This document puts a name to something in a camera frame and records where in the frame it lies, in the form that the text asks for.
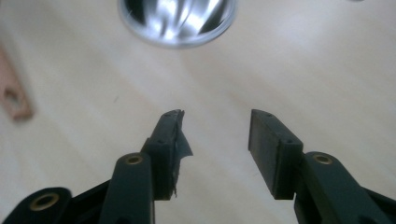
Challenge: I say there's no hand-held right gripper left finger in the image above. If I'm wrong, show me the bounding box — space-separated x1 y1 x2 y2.
98 108 194 224

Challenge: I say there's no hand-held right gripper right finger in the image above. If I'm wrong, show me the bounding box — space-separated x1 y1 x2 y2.
247 108 393 224

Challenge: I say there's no shiny metal bowl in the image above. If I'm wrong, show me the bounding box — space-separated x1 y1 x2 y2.
117 0 238 49

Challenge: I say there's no wooden handle with hole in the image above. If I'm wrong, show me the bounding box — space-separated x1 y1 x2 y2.
0 46 35 121

